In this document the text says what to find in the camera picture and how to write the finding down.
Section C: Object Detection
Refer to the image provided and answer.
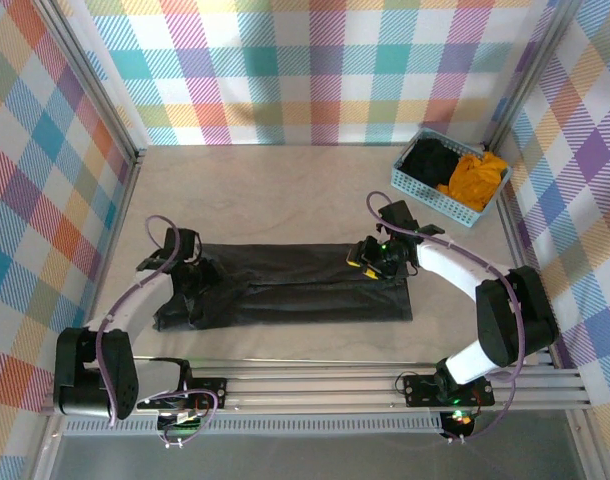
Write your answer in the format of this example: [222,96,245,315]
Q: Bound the dark grey t-shirt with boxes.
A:
[152,242,414,332]

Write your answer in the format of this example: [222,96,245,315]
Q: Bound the light blue plastic basket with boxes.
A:
[390,128,514,229]

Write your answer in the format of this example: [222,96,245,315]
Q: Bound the black t-shirt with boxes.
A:
[402,138,459,186]

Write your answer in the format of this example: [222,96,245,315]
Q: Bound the orange t-shirt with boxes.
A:
[437,152,506,214]

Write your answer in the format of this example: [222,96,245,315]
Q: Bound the grey metal panel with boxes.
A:
[32,414,610,480]

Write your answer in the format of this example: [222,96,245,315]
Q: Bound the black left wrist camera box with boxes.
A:
[162,227,201,262]

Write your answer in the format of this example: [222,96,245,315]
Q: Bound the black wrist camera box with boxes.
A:
[162,227,201,262]
[377,200,419,232]

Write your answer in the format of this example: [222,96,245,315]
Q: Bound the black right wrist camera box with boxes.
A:
[377,200,419,232]

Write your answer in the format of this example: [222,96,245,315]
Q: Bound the aluminium side rail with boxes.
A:
[74,149,146,374]
[497,179,561,371]

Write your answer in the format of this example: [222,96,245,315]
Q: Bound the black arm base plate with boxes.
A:
[402,372,496,407]
[137,377,229,411]

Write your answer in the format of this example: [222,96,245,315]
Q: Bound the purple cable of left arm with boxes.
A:
[97,214,221,446]

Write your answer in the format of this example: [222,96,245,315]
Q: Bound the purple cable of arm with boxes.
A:
[97,214,221,446]
[367,191,529,444]

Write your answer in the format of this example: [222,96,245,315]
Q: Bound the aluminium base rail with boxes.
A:
[39,357,594,416]

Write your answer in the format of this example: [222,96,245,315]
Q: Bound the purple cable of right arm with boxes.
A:
[367,191,529,444]

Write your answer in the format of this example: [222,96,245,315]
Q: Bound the small controller board with wires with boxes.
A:
[442,407,479,444]
[157,409,206,449]

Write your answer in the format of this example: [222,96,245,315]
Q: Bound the grey slotted cable duct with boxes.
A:
[64,417,444,436]

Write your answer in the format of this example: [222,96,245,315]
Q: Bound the aluminium corner post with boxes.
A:
[34,0,149,166]
[487,0,586,151]

